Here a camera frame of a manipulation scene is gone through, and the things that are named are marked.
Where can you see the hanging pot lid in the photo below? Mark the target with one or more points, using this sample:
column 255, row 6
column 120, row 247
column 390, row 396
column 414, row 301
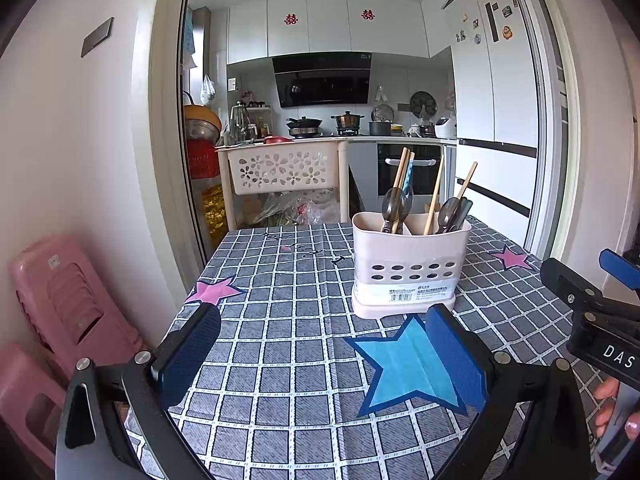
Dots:
column 382, row 112

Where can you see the beige plastic basket cart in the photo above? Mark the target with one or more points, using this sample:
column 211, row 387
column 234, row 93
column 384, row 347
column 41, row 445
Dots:
column 280, row 167

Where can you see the grey checked star tablecloth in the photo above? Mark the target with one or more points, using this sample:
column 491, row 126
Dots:
column 280, row 340

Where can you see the white upper kitchen cabinets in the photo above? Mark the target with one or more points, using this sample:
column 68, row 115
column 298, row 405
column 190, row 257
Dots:
column 325, row 27

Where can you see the small black pot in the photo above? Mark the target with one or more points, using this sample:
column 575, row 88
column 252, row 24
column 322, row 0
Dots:
column 380, row 129

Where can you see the beige plastic utensil holder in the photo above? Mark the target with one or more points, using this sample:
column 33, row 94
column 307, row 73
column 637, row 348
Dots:
column 410, row 255

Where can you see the steel cooking pot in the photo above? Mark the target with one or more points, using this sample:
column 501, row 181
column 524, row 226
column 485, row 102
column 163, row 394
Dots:
column 347, row 121

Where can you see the white rice cooker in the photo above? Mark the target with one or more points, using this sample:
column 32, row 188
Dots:
column 445, row 128

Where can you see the white refrigerator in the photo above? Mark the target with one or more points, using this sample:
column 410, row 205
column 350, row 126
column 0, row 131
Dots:
column 495, row 100

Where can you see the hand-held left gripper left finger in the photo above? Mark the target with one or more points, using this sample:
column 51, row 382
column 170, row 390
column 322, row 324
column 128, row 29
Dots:
column 192, row 355

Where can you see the person's right hand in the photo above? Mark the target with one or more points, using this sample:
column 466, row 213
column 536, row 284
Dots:
column 607, row 402

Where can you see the red plastic crate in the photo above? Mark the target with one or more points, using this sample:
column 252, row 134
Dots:
column 202, row 160

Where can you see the tall pink plastic stool stack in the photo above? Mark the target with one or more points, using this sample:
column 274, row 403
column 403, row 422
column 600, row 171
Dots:
column 70, row 300

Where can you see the low pink plastic stool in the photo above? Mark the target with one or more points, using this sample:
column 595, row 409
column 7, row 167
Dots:
column 20, row 390

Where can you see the red paper sticker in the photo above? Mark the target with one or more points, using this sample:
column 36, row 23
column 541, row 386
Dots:
column 367, row 14
column 290, row 19

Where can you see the black wok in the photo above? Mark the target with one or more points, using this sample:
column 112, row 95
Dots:
column 304, row 122

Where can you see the clear plastic bags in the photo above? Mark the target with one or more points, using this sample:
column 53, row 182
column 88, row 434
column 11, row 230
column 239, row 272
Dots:
column 300, row 210

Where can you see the hanging plastic bag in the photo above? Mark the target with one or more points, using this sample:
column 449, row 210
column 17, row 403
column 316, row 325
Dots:
column 208, row 92

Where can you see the orange basin stack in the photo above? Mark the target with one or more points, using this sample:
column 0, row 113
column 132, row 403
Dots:
column 202, row 117

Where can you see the blue patterned chopstick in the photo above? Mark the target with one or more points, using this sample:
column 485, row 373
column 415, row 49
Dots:
column 410, row 172

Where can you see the black range hood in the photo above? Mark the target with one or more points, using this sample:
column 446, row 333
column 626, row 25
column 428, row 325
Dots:
column 322, row 80

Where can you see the group of fridge magnets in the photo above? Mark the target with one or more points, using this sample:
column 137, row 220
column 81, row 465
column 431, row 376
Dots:
column 507, row 32

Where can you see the gold foil bag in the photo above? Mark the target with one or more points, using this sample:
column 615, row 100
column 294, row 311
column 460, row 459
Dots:
column 212, row 207

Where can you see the grey wall switch panel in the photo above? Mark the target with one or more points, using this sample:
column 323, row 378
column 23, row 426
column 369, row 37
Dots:
column 97, row 36

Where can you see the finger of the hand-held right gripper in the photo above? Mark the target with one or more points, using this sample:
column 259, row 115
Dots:
column 567, row 280
column 620, row 267

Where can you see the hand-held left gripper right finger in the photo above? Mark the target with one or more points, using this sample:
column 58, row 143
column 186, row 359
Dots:
column 457, row 360

